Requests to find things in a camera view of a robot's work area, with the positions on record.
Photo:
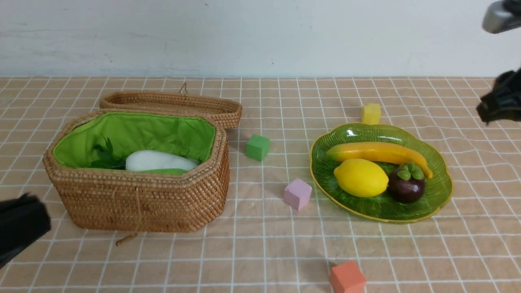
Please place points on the orange toy carrot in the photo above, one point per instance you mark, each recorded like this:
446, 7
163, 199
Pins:
105, 157

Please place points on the green foam cube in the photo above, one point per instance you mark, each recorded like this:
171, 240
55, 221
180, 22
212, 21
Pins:
257, 147

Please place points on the checkered beige tablecloth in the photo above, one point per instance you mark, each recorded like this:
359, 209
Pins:
259, 244

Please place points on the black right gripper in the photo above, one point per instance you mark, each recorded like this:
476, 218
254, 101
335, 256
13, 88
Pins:
503, 101

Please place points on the yellow toy lemon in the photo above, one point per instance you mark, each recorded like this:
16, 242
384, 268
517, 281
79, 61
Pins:
361, 178

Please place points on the white toy radish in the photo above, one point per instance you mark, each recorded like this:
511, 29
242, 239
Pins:
148, 160

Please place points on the purple toy mangosteen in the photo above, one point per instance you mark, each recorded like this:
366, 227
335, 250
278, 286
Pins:
406, 183

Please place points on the yellow toy banana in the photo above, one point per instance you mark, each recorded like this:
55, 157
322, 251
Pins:
379, 152

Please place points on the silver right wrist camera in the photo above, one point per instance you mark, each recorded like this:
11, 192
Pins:
502, 16

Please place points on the woven rattan basket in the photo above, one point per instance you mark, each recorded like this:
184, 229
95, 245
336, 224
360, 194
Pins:
113, 199

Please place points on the green glass leaf plate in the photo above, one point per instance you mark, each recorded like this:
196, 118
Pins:
438, 191

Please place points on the orange foam cube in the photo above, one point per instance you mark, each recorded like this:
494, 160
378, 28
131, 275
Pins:
347, 278

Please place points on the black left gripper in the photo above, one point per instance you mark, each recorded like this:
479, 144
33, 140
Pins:
23, 221

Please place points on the yellow foam cube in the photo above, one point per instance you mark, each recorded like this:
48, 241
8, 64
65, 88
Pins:
371, 114

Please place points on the green toy chayote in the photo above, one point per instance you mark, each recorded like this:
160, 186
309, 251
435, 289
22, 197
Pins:
174, 171

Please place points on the pink foam cube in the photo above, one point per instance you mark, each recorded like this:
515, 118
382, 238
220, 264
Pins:
297, 194

